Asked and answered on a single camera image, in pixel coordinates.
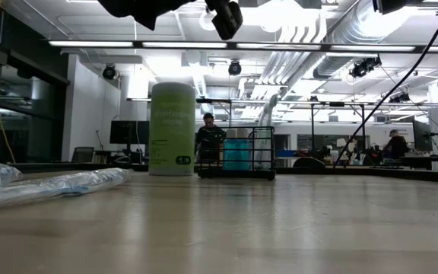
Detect blue mouthwash bottle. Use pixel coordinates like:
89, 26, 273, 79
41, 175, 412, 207
236, 128, 251, 171
222, 128, 238, 171

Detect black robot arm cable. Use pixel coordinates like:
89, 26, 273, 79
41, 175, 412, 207
332, 0, 438, 169

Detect dark office chair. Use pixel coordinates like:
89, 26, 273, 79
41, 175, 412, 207
70, 146, 95, 164

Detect green disinfecting wipes canister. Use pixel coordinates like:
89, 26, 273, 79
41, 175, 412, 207
148, 81, 197, 177

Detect black wire caddy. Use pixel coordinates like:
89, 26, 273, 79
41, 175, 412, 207
197, 126, 277, 180

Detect black workstation frame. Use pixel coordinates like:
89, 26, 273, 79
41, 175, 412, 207
309, 101, 367, 161

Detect long bright light bar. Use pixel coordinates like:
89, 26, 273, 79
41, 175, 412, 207
47, 39, 438, 54

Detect person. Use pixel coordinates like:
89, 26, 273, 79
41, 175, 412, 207
381, 129, 411, 160
195, 112, 226, 163

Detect black computer monitor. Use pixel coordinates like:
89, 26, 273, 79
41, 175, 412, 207
109, 120, 151, 145

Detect black ceiling spotlight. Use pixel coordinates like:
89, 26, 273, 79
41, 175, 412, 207
227, 59, 243, 77
102, 63, 118, 81

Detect black ceiling camera cluster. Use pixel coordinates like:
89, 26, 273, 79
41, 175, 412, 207
348, 56, 382, 79

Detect dark angled monitor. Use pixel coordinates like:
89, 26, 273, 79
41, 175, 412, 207
411, 119, 434, 152

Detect silver ventilation duct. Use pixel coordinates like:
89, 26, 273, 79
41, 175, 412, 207
259, 0, 395, 91

